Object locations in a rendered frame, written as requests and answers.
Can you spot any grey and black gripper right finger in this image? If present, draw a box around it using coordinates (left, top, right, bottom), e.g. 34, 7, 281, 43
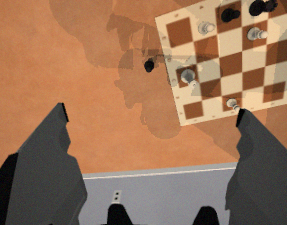
225, 108, 287, 225

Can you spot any chessboard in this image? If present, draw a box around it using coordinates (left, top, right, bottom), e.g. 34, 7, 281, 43
155, 0, 287, 126

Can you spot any white chess pawn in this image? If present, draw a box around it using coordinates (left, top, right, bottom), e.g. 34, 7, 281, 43
198, 21, 214, 34
226, 98, 240, 112
247, 27, 268, 40

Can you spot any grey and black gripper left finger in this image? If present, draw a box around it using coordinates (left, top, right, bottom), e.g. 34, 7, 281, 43
0, 102, 88, 225

